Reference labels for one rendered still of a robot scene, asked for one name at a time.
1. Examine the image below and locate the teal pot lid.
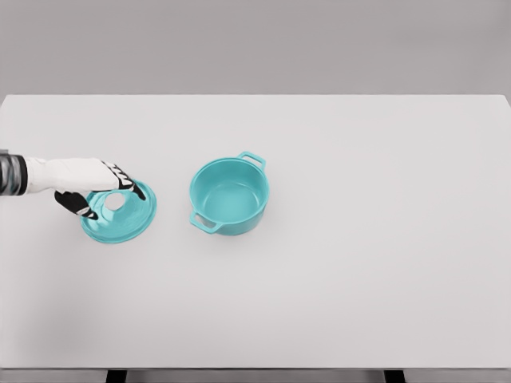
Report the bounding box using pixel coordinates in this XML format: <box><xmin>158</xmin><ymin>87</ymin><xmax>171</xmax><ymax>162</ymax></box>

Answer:
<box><xmin>80</xmin><ymin>179</ymin><xmax>158</xmax><ymax>246</ymax></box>

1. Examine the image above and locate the teal pot with handles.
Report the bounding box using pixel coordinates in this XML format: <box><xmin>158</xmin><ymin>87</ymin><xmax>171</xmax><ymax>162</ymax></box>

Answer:
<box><xmin>188</xmin><ymin>150</ymin><xmax>271</xmax><ymax>236</ymax></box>

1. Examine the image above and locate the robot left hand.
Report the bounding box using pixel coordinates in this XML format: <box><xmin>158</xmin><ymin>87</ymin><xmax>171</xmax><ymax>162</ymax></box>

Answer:
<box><xmin>53</xmin><ymin>157</ymin><xmax>147</xmax><ymax>221</ymax></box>

